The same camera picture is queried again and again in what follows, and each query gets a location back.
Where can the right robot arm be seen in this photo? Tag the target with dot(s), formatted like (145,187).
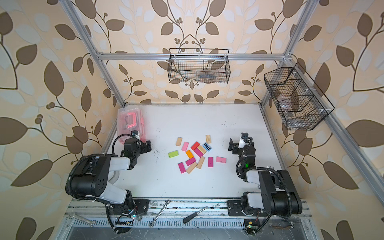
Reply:
(277,195)

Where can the small natural wood block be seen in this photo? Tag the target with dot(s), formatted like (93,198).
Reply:
(202,149)

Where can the magenta block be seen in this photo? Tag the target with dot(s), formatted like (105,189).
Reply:
(182,167)
(190,161)
(210,162)
(198,152)

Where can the silver wrench on rail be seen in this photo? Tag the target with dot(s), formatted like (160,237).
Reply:
(152,223)

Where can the right black wire basket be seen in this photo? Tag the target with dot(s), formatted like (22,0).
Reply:
(301,103)

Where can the silver wrench bottom left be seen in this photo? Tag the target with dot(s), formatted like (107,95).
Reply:
(73,215)

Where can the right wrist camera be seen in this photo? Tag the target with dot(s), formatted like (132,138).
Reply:
(243,140)

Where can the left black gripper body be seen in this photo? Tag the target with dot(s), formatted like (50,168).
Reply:
(139,150)

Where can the red block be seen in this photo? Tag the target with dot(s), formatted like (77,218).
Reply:
(195,146)

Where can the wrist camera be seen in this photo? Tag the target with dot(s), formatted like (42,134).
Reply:
(136,134)
(243,140)

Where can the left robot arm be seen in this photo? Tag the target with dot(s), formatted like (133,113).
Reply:
(88,179)

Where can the natural wood block upright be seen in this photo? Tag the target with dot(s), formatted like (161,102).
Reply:
(200,163)

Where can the black handled screwdriver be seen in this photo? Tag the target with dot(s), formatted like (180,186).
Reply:
(193,215)

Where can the pink plastic storage box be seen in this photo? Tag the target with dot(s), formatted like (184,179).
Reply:
(129,120)

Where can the back black wire basket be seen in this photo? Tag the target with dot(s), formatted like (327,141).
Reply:
(210,66)

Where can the blue striped block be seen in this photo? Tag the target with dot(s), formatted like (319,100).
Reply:
(207,147)

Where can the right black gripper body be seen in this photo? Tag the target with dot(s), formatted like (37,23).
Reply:
(240,152)

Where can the light pink block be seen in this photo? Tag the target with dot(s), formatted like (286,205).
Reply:
(185,146)
(221,160)

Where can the orange block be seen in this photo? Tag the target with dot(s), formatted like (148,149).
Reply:
(189,154)

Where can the green block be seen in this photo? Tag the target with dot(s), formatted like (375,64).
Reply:
(173,154)

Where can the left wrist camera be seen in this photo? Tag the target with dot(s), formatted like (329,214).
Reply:
(136,134)

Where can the black wire basket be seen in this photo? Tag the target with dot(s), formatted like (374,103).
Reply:
(210,66)
(301,103)

